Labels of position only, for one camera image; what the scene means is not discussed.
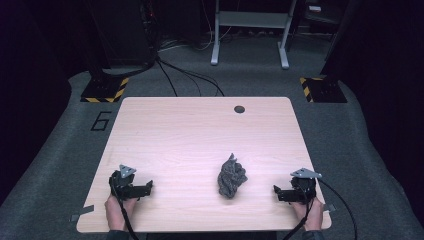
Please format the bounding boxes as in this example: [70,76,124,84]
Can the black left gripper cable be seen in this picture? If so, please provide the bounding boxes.
[110,179,140,240]

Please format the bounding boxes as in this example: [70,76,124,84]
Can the thin black right gripper cable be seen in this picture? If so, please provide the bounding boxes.
[282,184,316,240]

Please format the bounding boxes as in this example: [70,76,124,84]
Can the black floor cable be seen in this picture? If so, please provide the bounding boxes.
[158,58,225,98]
[155,58,179,98]

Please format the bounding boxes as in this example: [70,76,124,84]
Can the black yellow striped base plate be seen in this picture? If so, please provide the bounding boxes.
[298,76,348,104]
[80,76,130,104]

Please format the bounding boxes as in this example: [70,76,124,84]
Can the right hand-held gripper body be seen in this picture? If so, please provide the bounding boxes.
[283,167,323,205]

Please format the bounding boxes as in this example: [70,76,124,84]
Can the white floor cables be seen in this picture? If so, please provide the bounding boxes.
[158,26,234,53]

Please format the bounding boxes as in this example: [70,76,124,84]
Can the white metal stand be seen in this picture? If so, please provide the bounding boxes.
[210,0,298,70]

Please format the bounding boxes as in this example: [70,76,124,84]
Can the grey towel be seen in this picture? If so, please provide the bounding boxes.
[217,152,249,200]

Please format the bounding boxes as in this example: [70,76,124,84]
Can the person's right hand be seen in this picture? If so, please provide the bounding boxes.
[292,197,325,232]

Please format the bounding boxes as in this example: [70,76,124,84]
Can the person's left hand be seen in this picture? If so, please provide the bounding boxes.
[104,195,138,232]

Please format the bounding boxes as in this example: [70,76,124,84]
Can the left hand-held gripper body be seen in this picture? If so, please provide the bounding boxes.
[109,164,146,201]

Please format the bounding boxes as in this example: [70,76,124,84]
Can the black equipment column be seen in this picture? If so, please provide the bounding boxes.
[83,0,158,78]

